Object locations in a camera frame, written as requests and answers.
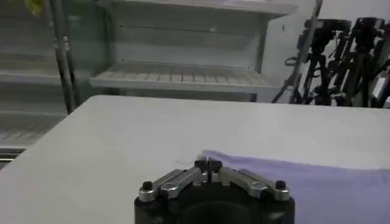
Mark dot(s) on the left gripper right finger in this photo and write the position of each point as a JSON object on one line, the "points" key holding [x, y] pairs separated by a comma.
{"points": [[243, 179]]}

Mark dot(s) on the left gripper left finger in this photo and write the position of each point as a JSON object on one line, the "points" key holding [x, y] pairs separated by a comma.
{"points": [[179, 179]]}

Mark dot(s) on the purple shirt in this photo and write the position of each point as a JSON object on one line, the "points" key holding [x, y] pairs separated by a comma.
{"points": [[335, 188]]}

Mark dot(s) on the white table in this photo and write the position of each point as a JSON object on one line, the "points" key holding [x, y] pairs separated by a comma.
{"points": [[122, 137]]}

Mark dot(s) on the white empty display shelf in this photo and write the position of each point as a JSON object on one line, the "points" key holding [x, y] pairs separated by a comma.
{"points": [[182, 77]]}

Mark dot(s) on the grey slanted metal bar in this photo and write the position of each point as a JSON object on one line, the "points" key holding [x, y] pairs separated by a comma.
{"points": [[307, 45]]}

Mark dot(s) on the grey metal rack pole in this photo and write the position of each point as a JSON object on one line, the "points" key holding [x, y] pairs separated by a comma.
{"points": [[62, 61]]}

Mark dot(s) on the glass-fronted grey shelf unit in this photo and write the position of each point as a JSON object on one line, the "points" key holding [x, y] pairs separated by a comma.
{"points": [[24, 79]]}

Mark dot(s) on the yellow-green cloth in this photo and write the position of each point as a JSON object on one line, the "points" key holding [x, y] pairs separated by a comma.
{"points": [[34, 6]]}

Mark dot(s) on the black tripod with camera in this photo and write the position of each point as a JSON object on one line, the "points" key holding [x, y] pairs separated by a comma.
{"points": [[365, 30], [384, 88], [323, 33]]}

